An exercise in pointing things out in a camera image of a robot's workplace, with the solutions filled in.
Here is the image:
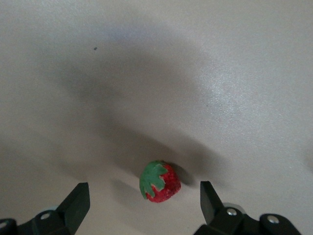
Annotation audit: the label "red strawberry green leaves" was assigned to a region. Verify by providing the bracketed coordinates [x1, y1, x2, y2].
[139, 160, 182, 204]

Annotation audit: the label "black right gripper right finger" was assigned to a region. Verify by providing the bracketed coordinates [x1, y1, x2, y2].
[195, 181, 300, 235]

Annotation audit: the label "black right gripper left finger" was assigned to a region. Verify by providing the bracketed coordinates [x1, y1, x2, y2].
[0, 182, 91, 235]

